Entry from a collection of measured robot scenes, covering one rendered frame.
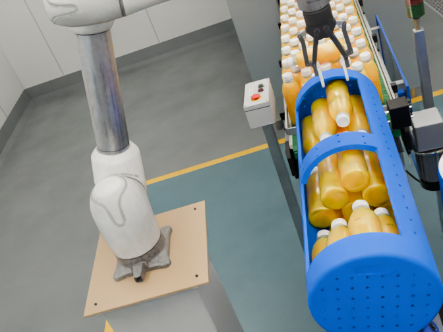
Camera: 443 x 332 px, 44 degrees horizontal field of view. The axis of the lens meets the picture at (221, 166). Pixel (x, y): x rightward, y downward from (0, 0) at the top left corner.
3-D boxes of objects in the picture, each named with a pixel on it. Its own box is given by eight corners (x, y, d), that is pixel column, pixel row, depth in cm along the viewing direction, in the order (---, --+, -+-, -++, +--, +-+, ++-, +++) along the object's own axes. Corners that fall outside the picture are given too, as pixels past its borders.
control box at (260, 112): (250, 129, 214) (242, 107, 209) (252, 104, 231) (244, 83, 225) (275, 123, 212) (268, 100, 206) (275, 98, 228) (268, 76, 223)
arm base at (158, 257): (112, 292, 161) (103, 279, 158) (119, 242, 180) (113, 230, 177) (171, 276, 159) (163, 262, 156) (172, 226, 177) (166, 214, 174)
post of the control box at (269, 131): (315, 287, 272) (258, 117, 220) (314, 281, 276) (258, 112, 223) (323, 286, 271) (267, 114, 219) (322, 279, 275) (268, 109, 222)
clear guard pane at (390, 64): (422, 184, 239) (407, 87, 214) (390, 99, 303) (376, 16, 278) (423, 184, 239) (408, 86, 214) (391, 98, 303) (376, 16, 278)
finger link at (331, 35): (321, 24, 151) (325, 20, 150) (343, 54, 156) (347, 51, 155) (322, 29, 148) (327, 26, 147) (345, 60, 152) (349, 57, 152)
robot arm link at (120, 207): (113, 267, 161) (79, 211, 149) (111, 230, 176) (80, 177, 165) (165, 247, 161) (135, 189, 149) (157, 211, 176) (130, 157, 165)
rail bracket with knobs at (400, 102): (387, 134, 200) (383, 110, 194) (384, 124, 206) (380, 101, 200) (416, 128, 197) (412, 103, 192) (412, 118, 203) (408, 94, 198)
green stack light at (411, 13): (409, 20, 210) (407, 8, 207) (406, 14, 215) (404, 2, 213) (426, 15, 208) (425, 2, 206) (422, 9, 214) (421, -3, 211)
